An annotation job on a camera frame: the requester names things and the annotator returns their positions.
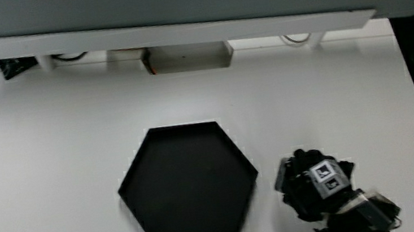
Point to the white box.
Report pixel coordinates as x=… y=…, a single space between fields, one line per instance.
x=190 y=57

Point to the white shelf board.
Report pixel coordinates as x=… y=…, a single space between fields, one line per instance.
x=178 y=31

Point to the black hexagonal tray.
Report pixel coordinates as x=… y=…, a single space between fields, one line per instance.
x=189 y=186

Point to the white desk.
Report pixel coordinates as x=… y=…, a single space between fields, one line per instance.
x=54 y=163

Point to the white shelf support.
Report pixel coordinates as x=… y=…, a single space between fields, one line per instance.
x=45 y=62
x=316 y=40

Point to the person's right hand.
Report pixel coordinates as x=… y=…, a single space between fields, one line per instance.
x=308 y=191

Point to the person's right forearm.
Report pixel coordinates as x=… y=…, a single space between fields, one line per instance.
x=364 y=218

